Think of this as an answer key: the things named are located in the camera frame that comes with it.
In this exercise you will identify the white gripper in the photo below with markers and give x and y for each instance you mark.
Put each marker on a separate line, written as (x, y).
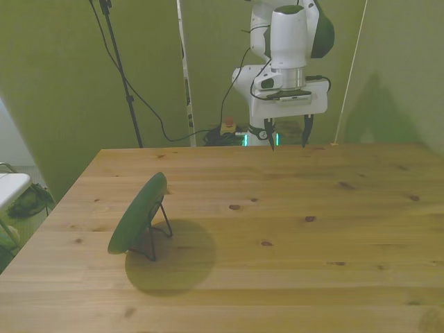
(319, 98)

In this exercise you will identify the round green plate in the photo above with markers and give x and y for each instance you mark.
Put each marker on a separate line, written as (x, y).
(138, 211)

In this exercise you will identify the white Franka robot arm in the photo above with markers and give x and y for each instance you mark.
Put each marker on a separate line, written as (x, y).
(288, 34)

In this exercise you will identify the yellow emergency stop button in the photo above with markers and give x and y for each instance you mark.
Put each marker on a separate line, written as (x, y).
(228, 127)

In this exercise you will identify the thin white rod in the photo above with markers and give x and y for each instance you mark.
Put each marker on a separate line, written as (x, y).
(351, 69)

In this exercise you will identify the green bag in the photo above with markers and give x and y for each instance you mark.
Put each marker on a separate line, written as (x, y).
(27, 204)

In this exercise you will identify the white folding table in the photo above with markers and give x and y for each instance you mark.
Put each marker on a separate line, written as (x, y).
(12, 187)

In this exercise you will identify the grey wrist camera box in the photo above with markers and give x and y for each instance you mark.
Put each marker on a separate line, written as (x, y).
(291, 98)

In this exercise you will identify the white divider frame post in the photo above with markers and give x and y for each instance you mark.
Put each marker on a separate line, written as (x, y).
(185, 69)

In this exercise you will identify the black camera stand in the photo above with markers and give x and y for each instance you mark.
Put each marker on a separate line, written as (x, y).
(120, 62)

